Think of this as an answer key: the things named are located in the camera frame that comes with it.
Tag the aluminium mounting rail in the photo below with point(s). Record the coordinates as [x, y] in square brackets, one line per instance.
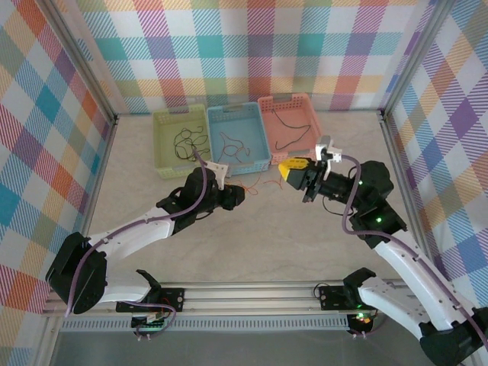
[248, 297]

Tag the pink plastic basket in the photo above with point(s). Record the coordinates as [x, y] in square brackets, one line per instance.
[291, 114]

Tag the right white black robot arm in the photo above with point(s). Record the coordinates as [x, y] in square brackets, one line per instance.
[411, 274]

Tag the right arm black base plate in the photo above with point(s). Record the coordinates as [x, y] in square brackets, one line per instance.
[331, 297]

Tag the right aluminium side rail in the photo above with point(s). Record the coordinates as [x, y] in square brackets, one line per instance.
[400, 152]

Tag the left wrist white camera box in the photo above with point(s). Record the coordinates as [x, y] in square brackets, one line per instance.
[218, 171]

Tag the right aluminium frame post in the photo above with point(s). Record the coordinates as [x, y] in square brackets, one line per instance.
[415, 57]

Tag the green plastic basket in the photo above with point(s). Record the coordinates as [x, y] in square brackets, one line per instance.
[164, 114]

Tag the left aluminium frame post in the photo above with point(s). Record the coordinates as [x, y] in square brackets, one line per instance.
[80, 57]

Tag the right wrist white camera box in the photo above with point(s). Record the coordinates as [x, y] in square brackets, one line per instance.
[329, 150]

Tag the left aluminium side rail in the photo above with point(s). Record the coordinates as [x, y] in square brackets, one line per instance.
[97, 171]

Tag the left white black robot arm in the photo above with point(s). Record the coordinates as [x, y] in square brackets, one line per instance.
[129, 232]

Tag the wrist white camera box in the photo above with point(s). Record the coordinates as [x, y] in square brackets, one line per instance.
[218, 171]
[329, 150]

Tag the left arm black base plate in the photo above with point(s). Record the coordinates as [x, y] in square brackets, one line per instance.
[171, 299]

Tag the blue plastic basket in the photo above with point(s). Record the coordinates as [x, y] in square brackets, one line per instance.
[238, 126]

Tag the aluminium frame post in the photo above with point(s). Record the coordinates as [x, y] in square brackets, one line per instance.
[415, 57]
[80, 57]

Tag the aluminium side rail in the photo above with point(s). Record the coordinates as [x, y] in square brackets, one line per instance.
[400, 152]
[97, 171]

